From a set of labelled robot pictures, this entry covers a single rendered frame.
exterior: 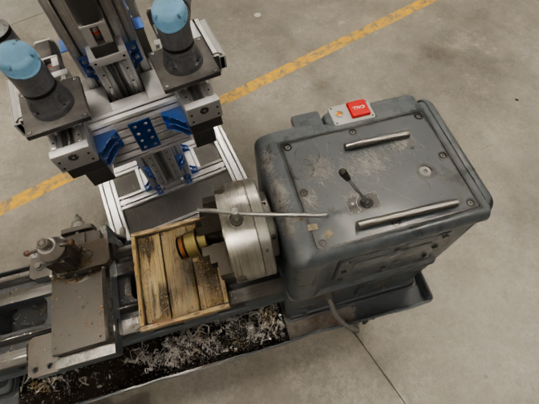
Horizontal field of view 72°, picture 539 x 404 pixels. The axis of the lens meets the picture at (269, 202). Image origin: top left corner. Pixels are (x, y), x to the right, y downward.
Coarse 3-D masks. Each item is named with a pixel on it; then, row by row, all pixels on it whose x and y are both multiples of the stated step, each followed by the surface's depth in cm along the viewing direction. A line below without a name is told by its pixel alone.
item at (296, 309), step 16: (384, 272) 132; (400, 272) 132; (416, 272) 142; (336, 288) 129; (352, 288) 140; (368, 288) 145; (384, 288) 150; (288, 304) 138; (304, 304) 141; (320, 304) 150; (336, 304) 157
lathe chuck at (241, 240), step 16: (224, 192) 107; (240, 192) 106; (224, 208) 103; (240, 208) 103; (224, 224) 101; (240, 224) 102; (240, 240) 101; (256, 240) 102; (240, 256) 102; (256, 256) 103; (240, 272) 105; (256, 272) 107
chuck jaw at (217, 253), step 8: (208, 248) 112; (216, 248) 112; (224, 248) 112; (208, 256) 112; (216, 256) 111; (224, 256) 111; (216, 264) 111; (224, 264) 109; (224, 272) 108; (232, 272) 108
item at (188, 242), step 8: (184, 232) 115; (192, 232) 113; (176, 240) 113; (184, 240) 112; (192, 240) 112; (200, 240) 113; (208, 240) 118; (176, 248) 112; (184, 248) 112; (192, 248) 112; (200, 248) 113; (184, 256) 113; (192, 256) 113; (200, 256) 114
